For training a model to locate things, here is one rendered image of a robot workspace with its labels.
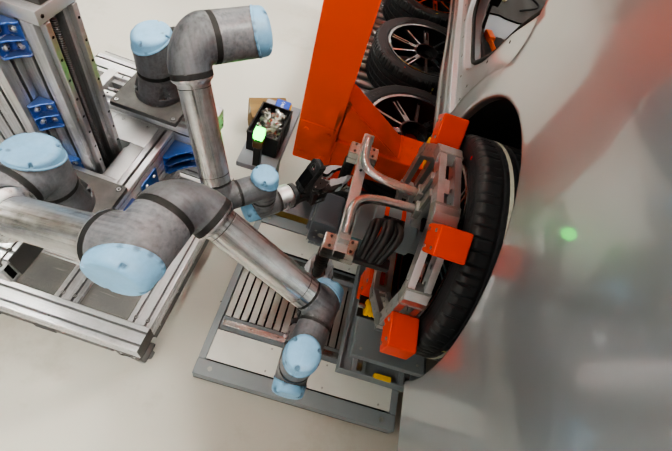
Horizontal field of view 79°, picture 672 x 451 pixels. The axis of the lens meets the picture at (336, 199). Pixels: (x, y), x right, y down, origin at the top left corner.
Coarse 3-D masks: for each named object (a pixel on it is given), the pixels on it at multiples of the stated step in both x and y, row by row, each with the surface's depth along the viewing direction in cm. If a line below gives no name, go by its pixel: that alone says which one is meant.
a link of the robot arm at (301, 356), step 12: (300, 324) 86; (312, 324) 86; (300, 336) 82; (312, 336) 83; (324, 336) 86; (288, 348) 80; (300, 348) 80; (312, 348) 81; (288, 360) 79; (300, 360) 79; (312, 360) 80; (288, 372) 82; (300, 372) 79; (312, 372) 82
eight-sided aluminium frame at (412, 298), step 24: (432, 144) 116; (432, 168) 131; (456, 168) 103; (432, 192) 100; (456, 192) 98; (432, 216) 94; (456, 216) 94; (432, 264) 97; (384, 288) 135; (408, 288) 96; (432, 288) 96; (384, 312) 110; (408, 312) 103
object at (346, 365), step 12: (360, 276) 188; (348, 312) 180; (348, 324) 172; (348, 336) 171; (348, 348) 169; (348, 360) 166; (360, 360) 164; (348, 372) 163; (360, 372) 162; (372, 372) 165; (384, 372) 166; (396, 372) 167; (384, 384) 165; (396, 384) 162
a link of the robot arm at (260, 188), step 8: (256, 168) 109; (264, 168) 109; (272, 168) 109; (248, 176) 110; (256, 176) 107; (264, 176) 107; (272, 176) 108; (240, 184) 106; (248, 184) 107; (256, 184) 107; (264, 184) 106; (272, 184) 107; (248, 192) 107; (256, 192) 108; (264, 192) 109; (272, 192) 110; (248, 200) 107; (256, 200) 109; (264, 200) 112; (272, 200) 114
